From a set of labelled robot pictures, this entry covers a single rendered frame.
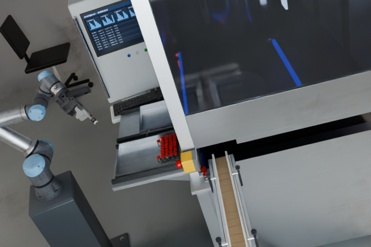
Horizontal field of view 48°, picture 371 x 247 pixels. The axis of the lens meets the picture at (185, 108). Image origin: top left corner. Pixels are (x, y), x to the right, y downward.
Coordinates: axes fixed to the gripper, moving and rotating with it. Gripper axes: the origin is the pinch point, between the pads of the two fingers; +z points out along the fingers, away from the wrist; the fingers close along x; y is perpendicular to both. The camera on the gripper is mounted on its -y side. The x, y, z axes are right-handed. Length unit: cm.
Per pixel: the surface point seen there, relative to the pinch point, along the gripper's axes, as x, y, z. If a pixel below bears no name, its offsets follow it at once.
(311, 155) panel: -21, -60, 90
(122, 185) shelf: -15.5, 15.0, 32.0
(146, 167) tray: -16.2, 0.5, 34.6
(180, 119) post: 9.6, -27.8, 37.5
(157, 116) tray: -51, -23, 9
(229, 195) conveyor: 6, -18, 76
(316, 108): 0, -74, 78
